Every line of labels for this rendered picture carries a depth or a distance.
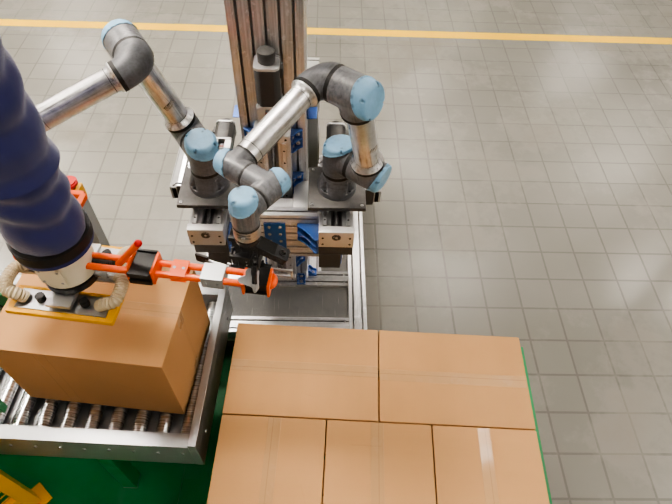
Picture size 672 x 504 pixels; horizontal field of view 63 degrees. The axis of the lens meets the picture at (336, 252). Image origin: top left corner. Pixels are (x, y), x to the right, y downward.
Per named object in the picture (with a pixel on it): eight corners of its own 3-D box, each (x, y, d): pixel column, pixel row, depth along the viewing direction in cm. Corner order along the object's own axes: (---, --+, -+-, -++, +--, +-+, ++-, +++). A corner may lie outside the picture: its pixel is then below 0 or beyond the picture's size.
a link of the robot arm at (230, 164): (314, 41, 162) (204, 156, 146) (344, 55, 158) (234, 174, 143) (319, 71, 172) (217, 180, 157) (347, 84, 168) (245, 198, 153)
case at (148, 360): (30, 397, 209) (-20, 347, 177) (72, 308, 234) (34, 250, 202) (185, 414, 207) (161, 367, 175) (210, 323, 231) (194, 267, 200)
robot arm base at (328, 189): (317, 172, 219) (318, 154, 211) (355, 173, 219) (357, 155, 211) (317, 200, 210) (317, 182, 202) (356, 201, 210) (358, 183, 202)
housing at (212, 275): (201, 287, 166) (198, 279, 162) (207, 269, 170) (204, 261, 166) (223, 290, 165) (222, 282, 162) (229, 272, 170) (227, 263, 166)
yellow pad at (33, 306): (6, 313, 170) (-1, 305, 166) (21, 287, 176) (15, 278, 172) (113, 326, 168) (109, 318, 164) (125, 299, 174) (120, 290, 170)
